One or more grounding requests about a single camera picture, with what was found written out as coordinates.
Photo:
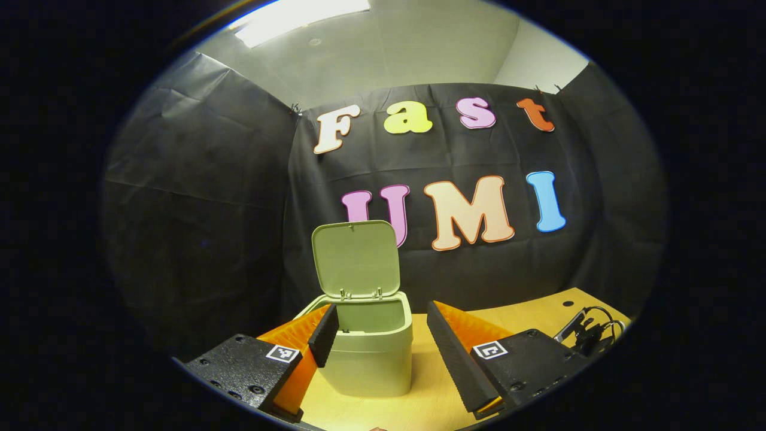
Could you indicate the wooden desktop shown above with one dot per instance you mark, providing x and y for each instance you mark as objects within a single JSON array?
[{"x": 431, "y": 389}]

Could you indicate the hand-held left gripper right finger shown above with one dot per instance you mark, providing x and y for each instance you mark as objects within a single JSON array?
[{"x": 458, "y": 362}]

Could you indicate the black backdrop cloth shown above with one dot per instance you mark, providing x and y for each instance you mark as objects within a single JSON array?
[{"x": 197, "y": 197}]

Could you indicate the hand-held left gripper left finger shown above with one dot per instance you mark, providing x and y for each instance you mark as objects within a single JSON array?
[{"x": 324, "y": 335}]

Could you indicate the pale green desktop garbage bin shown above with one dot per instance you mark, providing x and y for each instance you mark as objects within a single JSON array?
[{"x": 371, "y": 359}]

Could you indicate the ceiling light panel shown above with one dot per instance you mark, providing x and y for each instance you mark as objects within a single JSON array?
[{"x": 287, "y": 18}]

